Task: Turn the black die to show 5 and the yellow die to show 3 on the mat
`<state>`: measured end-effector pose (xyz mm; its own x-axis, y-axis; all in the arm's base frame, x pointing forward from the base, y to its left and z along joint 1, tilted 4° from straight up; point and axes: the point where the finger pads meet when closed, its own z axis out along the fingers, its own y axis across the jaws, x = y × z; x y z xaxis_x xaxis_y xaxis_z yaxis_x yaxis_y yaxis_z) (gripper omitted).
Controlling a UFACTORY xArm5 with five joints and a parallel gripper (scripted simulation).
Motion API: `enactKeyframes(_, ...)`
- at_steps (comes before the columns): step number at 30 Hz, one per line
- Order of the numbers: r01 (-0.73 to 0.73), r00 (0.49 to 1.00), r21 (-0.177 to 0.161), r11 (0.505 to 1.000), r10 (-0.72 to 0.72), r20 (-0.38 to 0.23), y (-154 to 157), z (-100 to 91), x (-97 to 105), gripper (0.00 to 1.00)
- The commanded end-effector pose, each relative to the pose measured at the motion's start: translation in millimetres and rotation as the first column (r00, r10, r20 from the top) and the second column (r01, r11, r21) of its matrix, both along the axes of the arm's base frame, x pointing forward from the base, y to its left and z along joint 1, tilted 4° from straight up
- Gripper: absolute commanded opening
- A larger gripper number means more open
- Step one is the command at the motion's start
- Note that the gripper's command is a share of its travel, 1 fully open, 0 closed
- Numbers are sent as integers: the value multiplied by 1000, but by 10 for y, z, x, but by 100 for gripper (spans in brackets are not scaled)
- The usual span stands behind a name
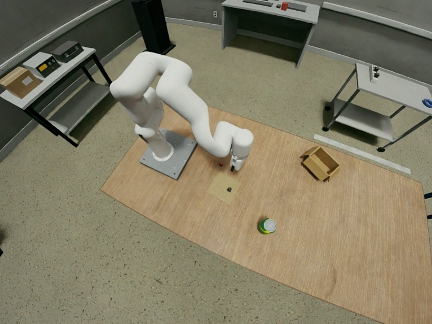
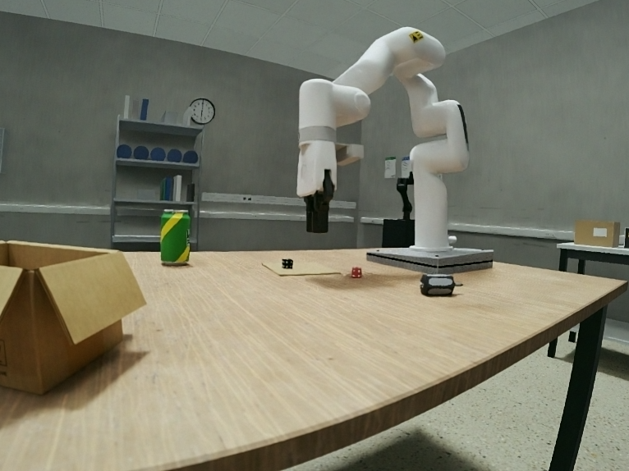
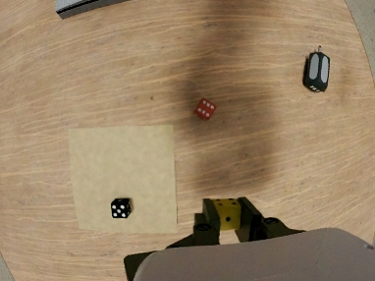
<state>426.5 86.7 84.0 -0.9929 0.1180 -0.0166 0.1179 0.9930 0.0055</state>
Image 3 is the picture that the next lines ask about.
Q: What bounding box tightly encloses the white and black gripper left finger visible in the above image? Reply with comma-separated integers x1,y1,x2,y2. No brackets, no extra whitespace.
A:
124,198,220,281

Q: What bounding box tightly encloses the black die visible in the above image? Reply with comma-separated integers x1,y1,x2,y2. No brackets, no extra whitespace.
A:
110,198,131,218

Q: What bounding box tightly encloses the yellow die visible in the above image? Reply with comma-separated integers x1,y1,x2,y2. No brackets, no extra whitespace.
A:
212,197,241,231

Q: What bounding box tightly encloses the red die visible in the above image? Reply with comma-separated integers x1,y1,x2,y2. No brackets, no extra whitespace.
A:
193,97,217,121

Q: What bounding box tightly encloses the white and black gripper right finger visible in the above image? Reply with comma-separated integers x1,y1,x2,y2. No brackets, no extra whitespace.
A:
235,197,306,243

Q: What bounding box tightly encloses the beige square mat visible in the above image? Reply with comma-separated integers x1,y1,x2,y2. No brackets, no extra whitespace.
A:
69,125,178,233

